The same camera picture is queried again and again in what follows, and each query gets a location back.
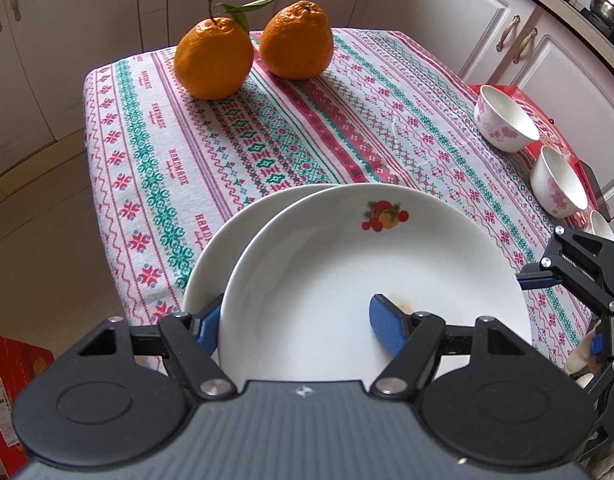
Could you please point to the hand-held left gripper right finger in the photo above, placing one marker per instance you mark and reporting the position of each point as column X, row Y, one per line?
column 387, row 327

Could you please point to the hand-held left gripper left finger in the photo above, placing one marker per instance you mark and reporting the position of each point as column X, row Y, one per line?
column 207, row 327

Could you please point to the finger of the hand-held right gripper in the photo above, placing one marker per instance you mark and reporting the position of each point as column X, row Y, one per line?
column 596, row 342
column 542, row 277

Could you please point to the white fruit-print plate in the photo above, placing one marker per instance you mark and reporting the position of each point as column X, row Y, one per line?
column 337, row 270
column 212, row 260

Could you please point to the white floral bowl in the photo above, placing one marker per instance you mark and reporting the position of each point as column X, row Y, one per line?
column 502, row 125
column 601, row 227
column 557, row 185

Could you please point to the red carton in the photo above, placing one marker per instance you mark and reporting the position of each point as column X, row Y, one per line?
column 12, row 385

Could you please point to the patterned tablecloth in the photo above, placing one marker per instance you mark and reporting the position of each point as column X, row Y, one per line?
column 287, row 135

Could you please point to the orange with leafy stem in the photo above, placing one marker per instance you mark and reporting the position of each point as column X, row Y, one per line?
column 212, row 60

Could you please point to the orange without leaf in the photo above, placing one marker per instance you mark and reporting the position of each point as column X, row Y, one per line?
column 297, row 42

